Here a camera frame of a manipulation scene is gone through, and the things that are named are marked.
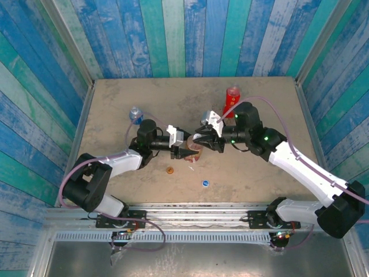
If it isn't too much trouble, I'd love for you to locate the white slotted cable duct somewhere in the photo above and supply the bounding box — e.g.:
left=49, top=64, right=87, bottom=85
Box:
left=54, top=231, right=272, bottom=244

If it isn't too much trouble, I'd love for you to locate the red label drink bottle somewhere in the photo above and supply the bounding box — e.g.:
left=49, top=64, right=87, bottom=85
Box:
left=222, top=85, right=242, bottom=119

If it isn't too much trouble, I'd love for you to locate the aluminium mounting rail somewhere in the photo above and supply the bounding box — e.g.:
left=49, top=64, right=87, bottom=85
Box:
left=44, top=203, right=352, bottom=231

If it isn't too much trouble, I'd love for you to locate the steel sheet panel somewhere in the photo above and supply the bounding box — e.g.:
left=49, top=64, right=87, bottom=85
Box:
left=46, top=241, right=355, bottom=277

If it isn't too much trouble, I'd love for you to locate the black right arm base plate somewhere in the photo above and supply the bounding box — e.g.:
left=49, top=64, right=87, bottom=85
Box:
left=247, top=210, right=302, bottom=230

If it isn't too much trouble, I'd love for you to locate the blue label water bottle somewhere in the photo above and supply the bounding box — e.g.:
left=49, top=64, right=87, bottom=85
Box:
left=128, top=106, right=144, bottom=125

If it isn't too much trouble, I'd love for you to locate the aluminium corner post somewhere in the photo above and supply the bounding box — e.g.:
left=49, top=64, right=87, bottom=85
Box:
left=40, top=0, right=96, bottom=87
left=295, top=0, right=353, bottom=84

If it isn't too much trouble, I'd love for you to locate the aluminium table side rail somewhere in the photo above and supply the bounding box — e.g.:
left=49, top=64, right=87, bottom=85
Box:
left=294, top=79, right=341, bottom=208
left=54, top=82, right=96, bottom=208

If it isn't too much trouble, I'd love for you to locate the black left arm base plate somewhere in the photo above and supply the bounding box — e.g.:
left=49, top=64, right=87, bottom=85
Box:
left=96, top=209, right=147, bottom=229

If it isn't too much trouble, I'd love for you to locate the amber drink bottle gold label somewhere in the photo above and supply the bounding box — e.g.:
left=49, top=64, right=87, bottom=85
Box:
left=186, top=133, right=204, bottom=164

